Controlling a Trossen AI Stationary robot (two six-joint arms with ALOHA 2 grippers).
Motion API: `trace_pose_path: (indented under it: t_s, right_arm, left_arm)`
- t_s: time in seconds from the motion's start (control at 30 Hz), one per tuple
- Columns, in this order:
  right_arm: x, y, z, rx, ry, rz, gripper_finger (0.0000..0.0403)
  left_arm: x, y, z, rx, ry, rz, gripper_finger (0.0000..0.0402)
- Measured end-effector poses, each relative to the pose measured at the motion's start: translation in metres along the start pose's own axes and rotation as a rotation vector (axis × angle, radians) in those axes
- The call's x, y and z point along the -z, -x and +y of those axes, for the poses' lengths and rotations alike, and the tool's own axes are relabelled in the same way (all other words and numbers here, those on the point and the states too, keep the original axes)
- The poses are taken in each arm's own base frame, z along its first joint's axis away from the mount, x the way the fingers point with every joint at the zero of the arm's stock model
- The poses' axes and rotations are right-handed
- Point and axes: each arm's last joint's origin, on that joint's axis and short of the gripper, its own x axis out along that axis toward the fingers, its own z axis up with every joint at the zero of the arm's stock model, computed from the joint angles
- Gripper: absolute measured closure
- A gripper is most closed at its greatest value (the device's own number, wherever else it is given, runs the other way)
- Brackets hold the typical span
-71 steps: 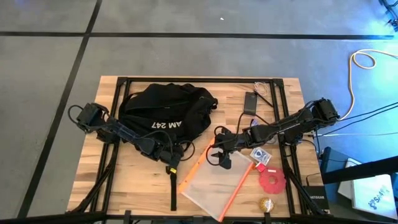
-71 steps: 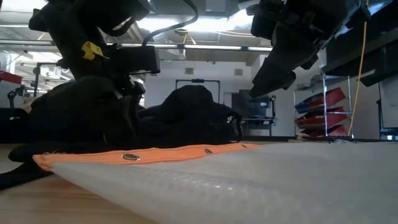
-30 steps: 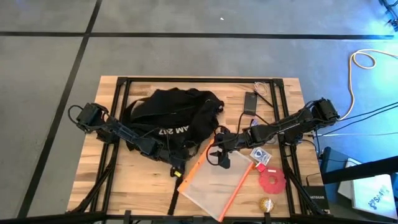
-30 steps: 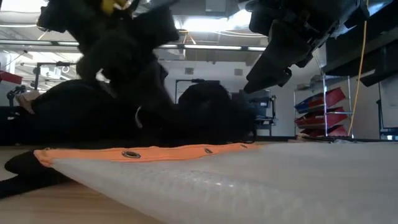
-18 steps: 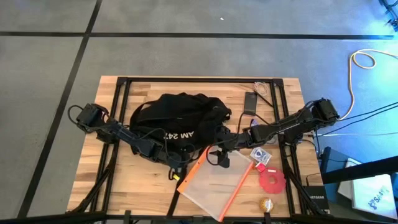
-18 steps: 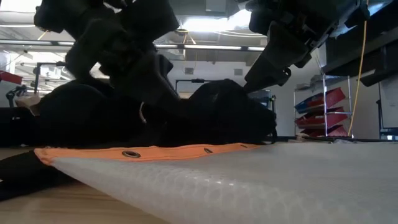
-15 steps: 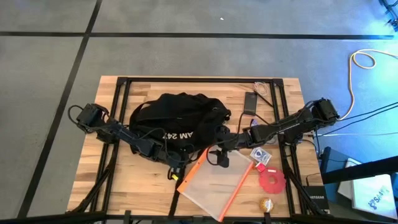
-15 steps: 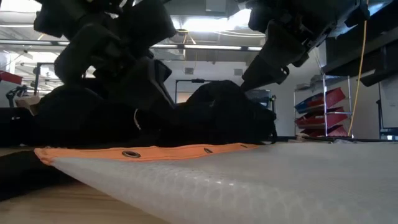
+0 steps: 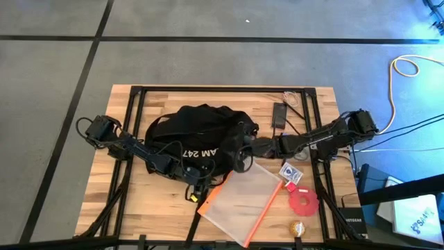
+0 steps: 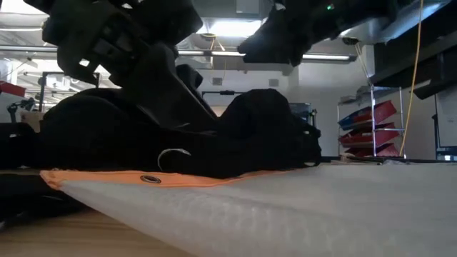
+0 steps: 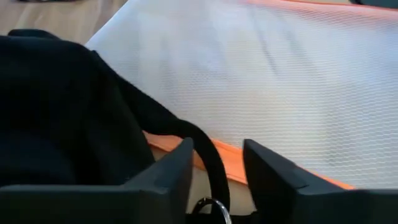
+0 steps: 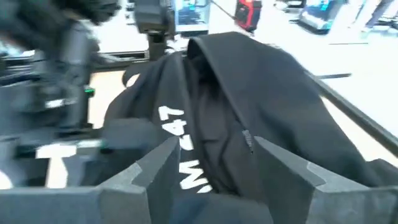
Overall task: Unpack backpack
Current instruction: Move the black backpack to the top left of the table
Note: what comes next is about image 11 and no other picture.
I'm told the white mesh pouch orange trim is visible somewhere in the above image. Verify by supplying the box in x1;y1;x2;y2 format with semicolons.
85;0;398;191

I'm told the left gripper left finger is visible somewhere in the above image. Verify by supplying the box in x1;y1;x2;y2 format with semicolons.
0;138;194;224

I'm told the black backpack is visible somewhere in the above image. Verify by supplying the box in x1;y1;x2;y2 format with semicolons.
0;29;233;224

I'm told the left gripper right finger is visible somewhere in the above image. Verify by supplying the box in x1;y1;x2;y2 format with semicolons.
243;139;398;224

